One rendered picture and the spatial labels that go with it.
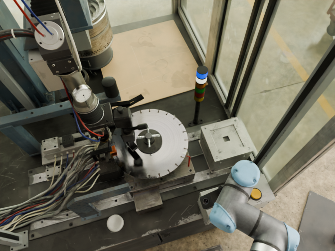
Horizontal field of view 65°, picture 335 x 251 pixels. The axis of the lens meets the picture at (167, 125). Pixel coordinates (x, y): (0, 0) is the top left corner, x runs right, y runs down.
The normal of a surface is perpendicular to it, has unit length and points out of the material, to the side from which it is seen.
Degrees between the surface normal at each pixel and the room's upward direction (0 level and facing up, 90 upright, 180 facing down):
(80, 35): 90
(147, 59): 0
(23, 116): 0
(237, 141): 0
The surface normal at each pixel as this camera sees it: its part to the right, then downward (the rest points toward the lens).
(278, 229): 0.07, -0.63
